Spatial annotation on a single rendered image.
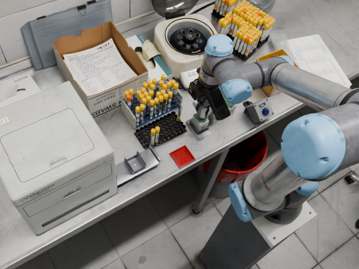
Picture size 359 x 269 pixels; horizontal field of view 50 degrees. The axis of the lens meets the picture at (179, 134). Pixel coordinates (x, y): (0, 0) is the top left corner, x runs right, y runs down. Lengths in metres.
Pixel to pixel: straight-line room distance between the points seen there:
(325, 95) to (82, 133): 0.62
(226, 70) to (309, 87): 0.23
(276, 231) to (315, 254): 1.06
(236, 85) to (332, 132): 0.38
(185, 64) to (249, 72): 0.46
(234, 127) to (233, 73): 0.46
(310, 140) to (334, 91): 0.22
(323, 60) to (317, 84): 0.86
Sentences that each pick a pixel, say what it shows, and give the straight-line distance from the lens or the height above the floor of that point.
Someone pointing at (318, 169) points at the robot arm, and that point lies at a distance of 0.73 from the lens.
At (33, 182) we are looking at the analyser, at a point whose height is 1.18.
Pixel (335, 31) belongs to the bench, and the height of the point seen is 0.87.
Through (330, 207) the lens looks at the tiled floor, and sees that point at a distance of 2.51.
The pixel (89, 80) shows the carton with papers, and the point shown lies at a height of 0.94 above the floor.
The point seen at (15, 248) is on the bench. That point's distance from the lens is 1.30.
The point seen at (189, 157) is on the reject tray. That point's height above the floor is 0.88.
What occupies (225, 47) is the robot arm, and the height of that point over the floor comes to 1.32.
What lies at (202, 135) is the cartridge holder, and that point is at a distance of 1.41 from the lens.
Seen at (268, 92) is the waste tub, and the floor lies 0.90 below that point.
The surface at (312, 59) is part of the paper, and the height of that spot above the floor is 0.89.
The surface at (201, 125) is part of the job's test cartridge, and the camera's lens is 1.37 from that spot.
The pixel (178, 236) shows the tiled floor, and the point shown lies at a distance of 2.18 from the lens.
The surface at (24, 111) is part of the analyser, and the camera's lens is 1.14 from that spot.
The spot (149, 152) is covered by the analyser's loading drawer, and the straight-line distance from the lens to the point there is 1.33.
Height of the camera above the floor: 2.09
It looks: 59 degrees down
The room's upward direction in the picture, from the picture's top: 12 degrees clockwise
